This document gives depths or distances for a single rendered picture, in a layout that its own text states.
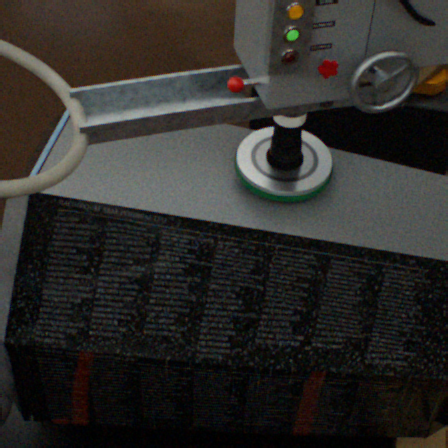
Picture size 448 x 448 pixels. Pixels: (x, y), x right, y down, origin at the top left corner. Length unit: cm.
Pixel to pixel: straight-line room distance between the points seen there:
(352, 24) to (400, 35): 12
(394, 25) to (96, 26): 243
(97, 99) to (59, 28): 222
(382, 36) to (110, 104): 56
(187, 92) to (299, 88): 25
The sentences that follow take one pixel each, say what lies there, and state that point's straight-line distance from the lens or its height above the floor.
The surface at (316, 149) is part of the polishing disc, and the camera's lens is 205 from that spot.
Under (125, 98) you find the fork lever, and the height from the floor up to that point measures 113.
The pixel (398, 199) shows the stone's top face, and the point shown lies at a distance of 206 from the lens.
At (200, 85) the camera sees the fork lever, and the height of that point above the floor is 113.
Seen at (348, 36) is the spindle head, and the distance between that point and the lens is 171.
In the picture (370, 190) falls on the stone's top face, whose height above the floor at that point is 87.
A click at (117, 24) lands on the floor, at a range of 403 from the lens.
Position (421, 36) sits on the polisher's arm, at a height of 130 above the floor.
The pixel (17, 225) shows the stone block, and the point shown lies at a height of 79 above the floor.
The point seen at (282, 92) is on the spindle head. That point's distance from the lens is 173.
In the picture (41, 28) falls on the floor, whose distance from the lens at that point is 404.
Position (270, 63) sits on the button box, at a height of 130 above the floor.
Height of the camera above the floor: 230
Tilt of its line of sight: 48 degrees down
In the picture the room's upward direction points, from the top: 3 degrees clockwise
